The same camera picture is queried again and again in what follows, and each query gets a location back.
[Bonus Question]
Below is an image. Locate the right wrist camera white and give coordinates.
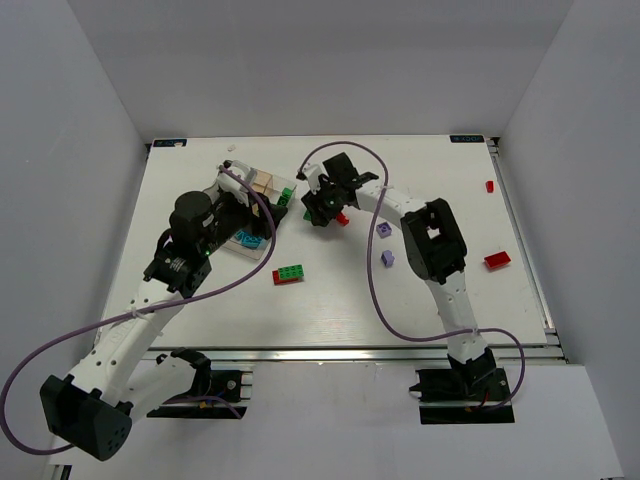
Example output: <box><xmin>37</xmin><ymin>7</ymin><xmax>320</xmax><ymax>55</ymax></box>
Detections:
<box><xmin>296</xmin><ymin>164</ymin><xmax>328</xmax><ymax>195</ymax></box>

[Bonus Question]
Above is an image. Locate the red lego under green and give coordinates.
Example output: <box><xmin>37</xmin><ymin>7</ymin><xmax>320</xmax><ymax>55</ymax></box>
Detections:
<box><xmin>272</xmin><ymin>268</ymin><xmax>303</xmax><ymax>285</ymax></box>

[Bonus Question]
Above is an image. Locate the left blue corner label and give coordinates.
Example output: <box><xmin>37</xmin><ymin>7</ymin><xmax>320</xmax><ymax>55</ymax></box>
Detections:
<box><xmin>152</xmin><ymin>138</ymin><xmax>187</xmax><ymax>148</ymax></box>

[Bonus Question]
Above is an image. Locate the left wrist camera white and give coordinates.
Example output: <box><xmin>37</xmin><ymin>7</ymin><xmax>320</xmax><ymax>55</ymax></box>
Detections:
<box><xmin>216</xmin><ymin>160</ymin><xmax>257</xmax><ymax>206</ymax></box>

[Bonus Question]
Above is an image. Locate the clear plastic container lower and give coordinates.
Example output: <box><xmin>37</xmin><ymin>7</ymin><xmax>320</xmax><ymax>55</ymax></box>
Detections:
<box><xmin>223</xmin><ymin>230</ymin><xmax>271</xmax><ymax>260</ymax></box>

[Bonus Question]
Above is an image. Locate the red 2x4 lego brick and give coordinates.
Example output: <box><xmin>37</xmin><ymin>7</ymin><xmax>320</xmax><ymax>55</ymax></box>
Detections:
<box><xmin>484</xmin><ymin>251</ymin><xmax>511</xmax><ymax>271</ymax></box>

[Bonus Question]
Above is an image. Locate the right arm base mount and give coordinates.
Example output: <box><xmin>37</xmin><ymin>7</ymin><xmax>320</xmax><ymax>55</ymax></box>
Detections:
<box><xmin>408</xmin><ymin>368</ymin><xmax>515</xmax><ymax>425</ymax></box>

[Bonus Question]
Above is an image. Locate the right blue corner label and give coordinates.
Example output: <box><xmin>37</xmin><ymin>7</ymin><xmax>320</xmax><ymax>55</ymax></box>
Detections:
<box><xmin>449</xmin><ymin>134</ymin><xmax>485</xmax><ymax>144</ymax></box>

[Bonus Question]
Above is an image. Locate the purple lego brick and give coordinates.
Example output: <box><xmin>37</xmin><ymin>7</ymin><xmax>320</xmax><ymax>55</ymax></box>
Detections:
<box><xmin>375</xmin><ymin>222</ymin><xmax>392</xmax><ymax>238</ymax></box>
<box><xmin>381</xmin><ymin>250</ymin><xmax>395</xmax><ymax>268</ymax></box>

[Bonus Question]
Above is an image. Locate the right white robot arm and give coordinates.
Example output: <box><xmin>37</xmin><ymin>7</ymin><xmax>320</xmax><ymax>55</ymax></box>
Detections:
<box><xmin>296</xmin><ymin>153</ymin><xmax>496</xmax><ymax>397</ymax></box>

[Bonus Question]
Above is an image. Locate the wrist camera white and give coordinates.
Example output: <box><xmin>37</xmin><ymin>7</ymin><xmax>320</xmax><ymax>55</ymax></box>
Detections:
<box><xmin>216</xmin><ymin>160</ymin><xmax>257</xmax><ymax>206</ymax></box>
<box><xmin>296</xmin><ymin>164</ymin><xmax>328</xmax><ymax>195</ymax></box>

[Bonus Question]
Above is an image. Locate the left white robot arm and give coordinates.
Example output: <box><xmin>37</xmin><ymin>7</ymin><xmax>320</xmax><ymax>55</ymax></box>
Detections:
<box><xmin>40</xmin><ymin>188</ymin><xmax>288</xmax><ymax>461</ymax></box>

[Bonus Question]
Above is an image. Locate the blue corner label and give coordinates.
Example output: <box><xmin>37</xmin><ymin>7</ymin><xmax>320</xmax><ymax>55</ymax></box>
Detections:
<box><xmin>152</xmin><ymin>138</ymin><xmax>187</xmax><ymax>148</ymax></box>
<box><xmin>449</xmin><ymin>134</ymin><xmax>485</xmax><ymax>144</ymax></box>

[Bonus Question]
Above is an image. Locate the amber plastic container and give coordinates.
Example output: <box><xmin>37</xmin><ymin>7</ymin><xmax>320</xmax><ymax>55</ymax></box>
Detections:
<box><xmin>251</xmin><ymin>170</ymin><xmax>274</xmax><ymax>197</ymax></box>

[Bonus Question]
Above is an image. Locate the green 2x4 lego on red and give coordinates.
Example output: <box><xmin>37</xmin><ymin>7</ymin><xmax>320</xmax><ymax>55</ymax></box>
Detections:
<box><xmin>277</xmin><ymin>264</ymin><xmax>304</xmax><ymax>281</ymax></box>

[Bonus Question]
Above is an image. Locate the cyan 2x4 lego brick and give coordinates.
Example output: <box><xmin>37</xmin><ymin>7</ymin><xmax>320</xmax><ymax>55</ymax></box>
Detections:
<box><xmin>236</xmin><ymin>231</ymin><xmax>263</xmax><ymax>250</ymax></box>

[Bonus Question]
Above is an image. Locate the clear plastic container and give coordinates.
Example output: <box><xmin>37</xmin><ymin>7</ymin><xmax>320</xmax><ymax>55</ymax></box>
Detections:
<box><xmin>269</xmin><ymin>175</ymin><xmax>296</xmax><ymax>206</ymax></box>
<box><xmin>223</xmin><ymin>230</ymin><xmax>271</xmax><ymax>260</ymax></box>

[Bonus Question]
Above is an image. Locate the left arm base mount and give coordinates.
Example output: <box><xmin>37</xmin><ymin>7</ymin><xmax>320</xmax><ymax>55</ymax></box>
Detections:
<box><xmin>147</xmin><ymin>348</ymin><xmax>252</xmax><ymax>420</ymax></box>

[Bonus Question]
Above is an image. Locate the green sloped lego brick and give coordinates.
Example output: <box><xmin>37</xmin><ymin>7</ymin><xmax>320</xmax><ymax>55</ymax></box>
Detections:
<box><xmin>277</xmin><ymin>188</ymin><xmax>293</xmax><ymax>206</ymax></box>

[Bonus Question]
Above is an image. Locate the clear plastic container upper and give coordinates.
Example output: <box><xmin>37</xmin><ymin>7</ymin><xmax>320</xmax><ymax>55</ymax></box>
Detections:
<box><xmin>269</xmin><ymin>175</ymin><xmax>296</xmax><ymax>206</ymax></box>

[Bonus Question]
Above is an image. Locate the red round lego piece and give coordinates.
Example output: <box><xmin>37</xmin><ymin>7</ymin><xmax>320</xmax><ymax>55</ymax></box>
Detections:
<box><xmin>336</xmin><ymin>213</ymin><xmax>349</xmax><ymax>226</ymax></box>

